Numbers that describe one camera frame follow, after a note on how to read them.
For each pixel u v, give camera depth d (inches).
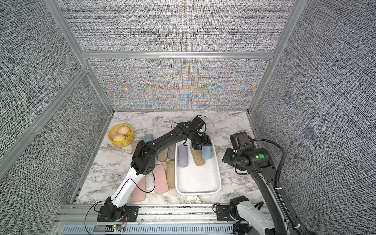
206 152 33.8
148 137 40.4
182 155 35.7
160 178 33.0
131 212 28.8
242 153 19.5
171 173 33.1
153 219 28.8
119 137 38.3
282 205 15.1
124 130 39.4
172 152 35.7
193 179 33.5
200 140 32.0
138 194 30.6
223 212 29.1
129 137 38.5
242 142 20.1
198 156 36.0
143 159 22.5
